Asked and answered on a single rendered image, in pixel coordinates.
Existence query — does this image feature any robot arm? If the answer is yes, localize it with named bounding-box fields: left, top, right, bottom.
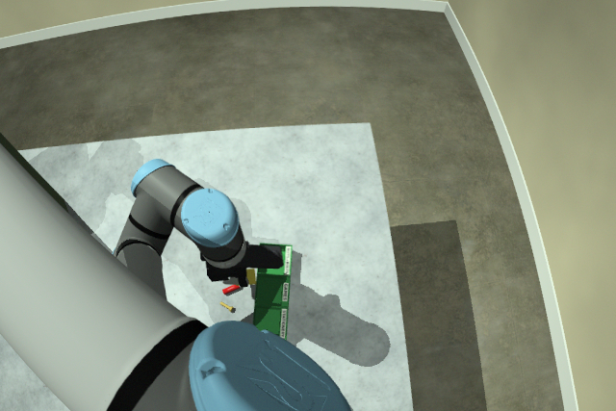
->
left=0, top=143, right=351, bottom=411

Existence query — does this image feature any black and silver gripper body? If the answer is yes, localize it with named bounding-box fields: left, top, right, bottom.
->
left=200, top=252, right=246, bottom=282

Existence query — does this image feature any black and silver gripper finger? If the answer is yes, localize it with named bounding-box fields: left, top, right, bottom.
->
left=222, top=275, right=249, bottom=287

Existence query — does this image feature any red battery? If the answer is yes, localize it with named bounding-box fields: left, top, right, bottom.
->
left=222, top=285, right=241, bottom=295

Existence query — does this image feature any green rack of labelled bins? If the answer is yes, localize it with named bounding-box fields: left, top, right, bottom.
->
left=253, top=243, right=293, bottom=341

